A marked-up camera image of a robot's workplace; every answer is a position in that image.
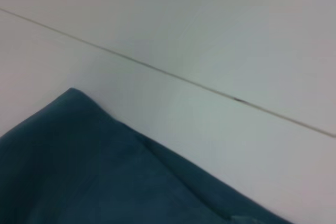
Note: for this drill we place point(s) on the blue shirt with FREE print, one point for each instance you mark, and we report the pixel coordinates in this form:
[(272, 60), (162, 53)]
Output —
[(105, 169)]

